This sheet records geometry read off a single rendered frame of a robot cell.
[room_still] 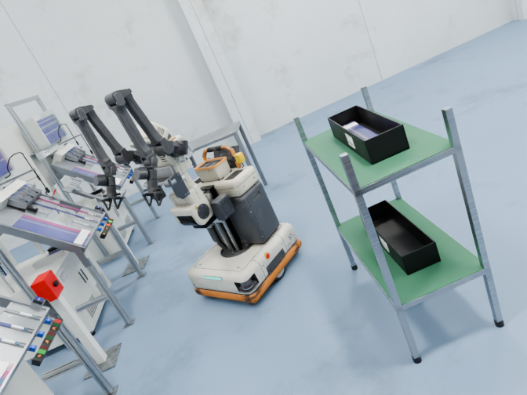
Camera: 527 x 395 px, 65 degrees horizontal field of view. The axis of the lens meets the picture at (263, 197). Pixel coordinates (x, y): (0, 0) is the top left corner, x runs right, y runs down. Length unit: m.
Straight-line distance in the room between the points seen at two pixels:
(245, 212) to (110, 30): 4.63
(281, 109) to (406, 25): 2.41
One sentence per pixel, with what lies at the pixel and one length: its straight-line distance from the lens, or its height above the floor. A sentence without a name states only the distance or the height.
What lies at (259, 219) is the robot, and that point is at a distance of 2.91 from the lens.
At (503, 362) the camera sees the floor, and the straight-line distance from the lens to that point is 2.18.
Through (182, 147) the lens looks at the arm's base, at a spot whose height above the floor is 1.19.
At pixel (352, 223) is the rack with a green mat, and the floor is 0.35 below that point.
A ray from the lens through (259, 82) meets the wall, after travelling 6.90.
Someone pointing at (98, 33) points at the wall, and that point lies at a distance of 6.96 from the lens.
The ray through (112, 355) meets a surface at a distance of 3.39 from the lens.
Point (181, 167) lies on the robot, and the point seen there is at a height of 1.04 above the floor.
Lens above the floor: 1.65
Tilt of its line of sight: 21 degrees down
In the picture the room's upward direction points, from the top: 25 degrees counter-clockwise
